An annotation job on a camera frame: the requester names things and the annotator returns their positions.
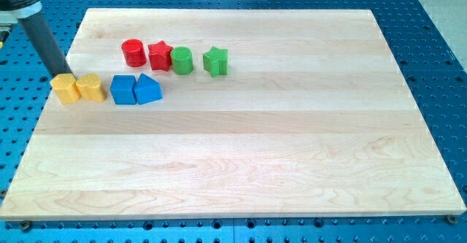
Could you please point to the right board clamp screw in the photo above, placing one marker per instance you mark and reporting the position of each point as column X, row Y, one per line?
column 451, row 219

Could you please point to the light wooden board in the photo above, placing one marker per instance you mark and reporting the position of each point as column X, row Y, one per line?
column 313, row 119

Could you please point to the yellow hexagon block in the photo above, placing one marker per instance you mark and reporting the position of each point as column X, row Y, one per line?
column 64, row 86

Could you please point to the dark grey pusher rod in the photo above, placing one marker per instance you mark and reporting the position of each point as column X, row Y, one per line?
column 42, row 38

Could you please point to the silver and black end effector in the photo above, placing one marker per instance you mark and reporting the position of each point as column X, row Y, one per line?
column 12, row 11

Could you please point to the red star block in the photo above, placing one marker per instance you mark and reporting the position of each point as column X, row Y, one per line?
column 160, row 56

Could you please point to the blue triangular prism block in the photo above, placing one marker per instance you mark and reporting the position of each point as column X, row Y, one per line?
column 147, row 89

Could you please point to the board clamp screw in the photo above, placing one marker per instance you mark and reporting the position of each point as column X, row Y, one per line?
column 451, row 219
column 25, row 225

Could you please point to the blue cube block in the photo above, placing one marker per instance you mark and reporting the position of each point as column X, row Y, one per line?
column 122, row 89

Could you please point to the red cylinder block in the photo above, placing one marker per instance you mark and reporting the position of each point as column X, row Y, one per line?
column 133, row 52

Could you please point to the green cylinder block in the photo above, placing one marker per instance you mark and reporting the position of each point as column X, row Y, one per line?
column 182, row 60

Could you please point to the left board clamp screw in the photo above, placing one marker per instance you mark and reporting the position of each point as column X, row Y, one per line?
column 25, row 225

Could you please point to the yellow heart block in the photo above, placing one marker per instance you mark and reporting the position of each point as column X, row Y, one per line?
column 91, row 88

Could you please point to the green star block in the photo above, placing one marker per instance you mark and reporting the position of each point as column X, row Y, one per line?
column 215, row 61

